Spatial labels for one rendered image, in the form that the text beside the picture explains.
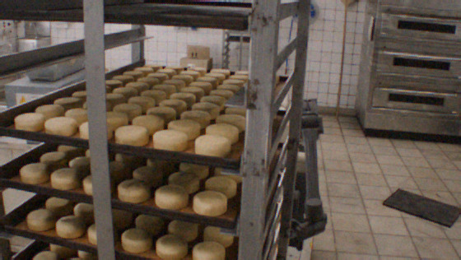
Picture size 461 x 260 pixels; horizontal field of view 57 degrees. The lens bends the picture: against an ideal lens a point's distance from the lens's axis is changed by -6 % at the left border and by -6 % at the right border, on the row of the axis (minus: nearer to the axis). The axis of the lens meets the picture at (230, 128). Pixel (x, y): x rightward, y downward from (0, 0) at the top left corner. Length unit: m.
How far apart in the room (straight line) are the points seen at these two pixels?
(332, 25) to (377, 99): 1.41
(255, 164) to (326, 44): 5.94
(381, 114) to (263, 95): 5.19
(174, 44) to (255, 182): 6.15
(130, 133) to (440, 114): 5.32
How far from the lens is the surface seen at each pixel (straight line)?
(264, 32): 0.53
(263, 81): 0.53
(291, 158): 1.21
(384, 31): 5.50
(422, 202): 4.18
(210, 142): 0.62
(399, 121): 5.78
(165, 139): 0.63
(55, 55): 0.90
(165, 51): 6.74
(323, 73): 6.53
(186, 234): 0.75
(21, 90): 2.61
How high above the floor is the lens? 1.72
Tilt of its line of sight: 18 degrees down
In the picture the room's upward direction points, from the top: 3 degrees clockwise
